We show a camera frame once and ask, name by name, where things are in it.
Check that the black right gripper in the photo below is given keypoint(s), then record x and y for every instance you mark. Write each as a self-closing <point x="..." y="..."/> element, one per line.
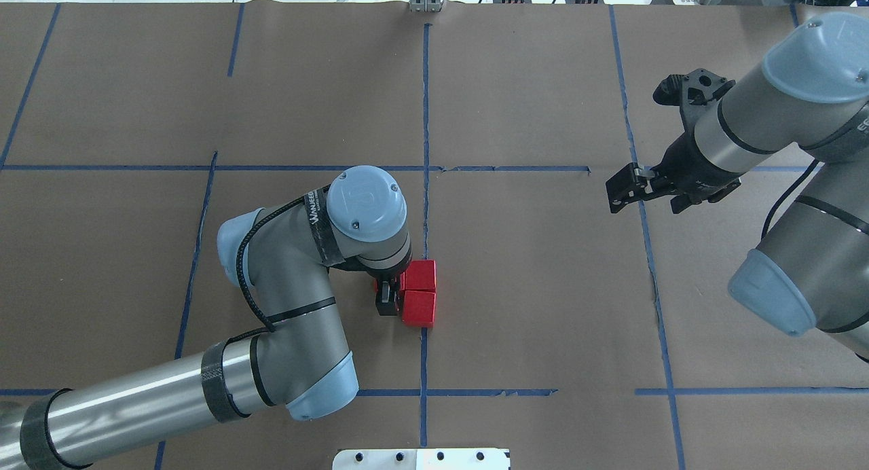
<point x="687" y="163"/>

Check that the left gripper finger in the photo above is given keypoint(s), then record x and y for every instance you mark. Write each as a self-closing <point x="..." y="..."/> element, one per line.
<point x="389" y="297"/>

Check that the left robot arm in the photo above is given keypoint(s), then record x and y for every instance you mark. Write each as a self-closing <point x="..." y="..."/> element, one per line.
<point x="105" y="273"/>

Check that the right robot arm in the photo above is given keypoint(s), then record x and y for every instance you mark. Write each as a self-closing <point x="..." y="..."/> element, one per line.
<point x="809" y="269"/>

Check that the red cube block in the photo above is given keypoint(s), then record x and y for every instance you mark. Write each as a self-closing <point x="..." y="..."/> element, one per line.
<point x="421" y="275"/>
<point x="419" y="308"/>
<point x="402" y="282"/>

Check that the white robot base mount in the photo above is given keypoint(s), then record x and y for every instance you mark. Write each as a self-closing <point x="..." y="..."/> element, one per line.
<point x="423" y="458"/>

